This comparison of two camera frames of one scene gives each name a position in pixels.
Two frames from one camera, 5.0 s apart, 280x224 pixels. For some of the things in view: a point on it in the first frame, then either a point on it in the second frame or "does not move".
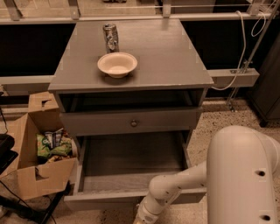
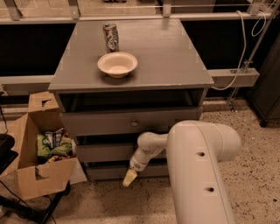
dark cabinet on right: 265,97 does not move
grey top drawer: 151,121 does not move
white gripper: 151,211 → 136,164
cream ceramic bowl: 117,65 does not move
